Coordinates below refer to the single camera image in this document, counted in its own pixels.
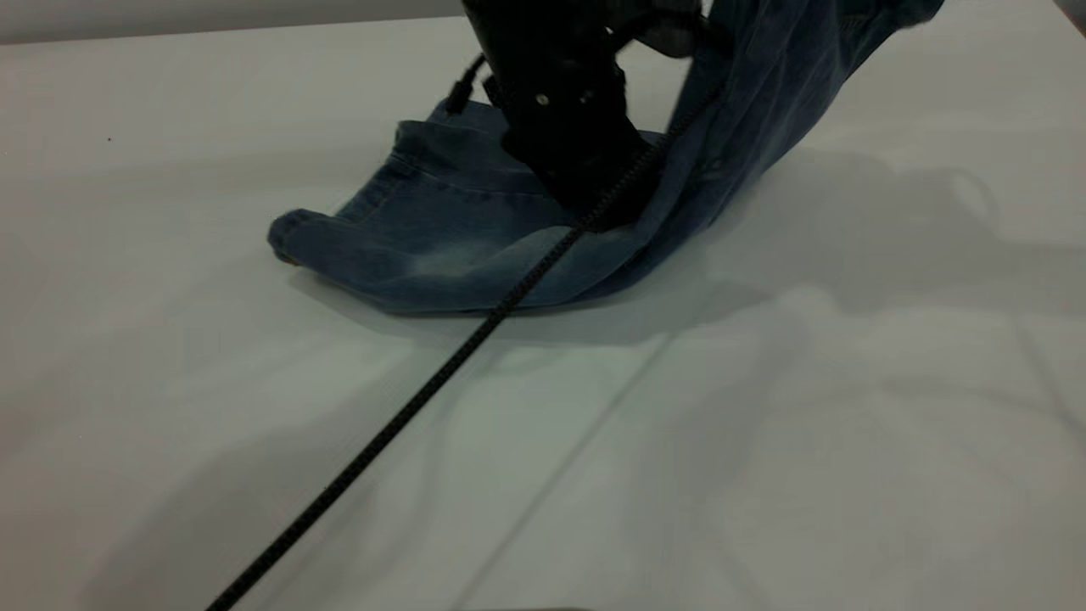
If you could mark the blue denim shorts with print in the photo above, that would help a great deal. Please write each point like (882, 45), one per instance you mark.
(441, 246)

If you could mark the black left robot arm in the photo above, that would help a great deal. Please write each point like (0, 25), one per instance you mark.
(534, 34)

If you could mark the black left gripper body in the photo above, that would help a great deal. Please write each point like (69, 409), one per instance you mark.
(560, 110)

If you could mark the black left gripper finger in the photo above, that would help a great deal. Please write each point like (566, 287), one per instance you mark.
(607, 191)

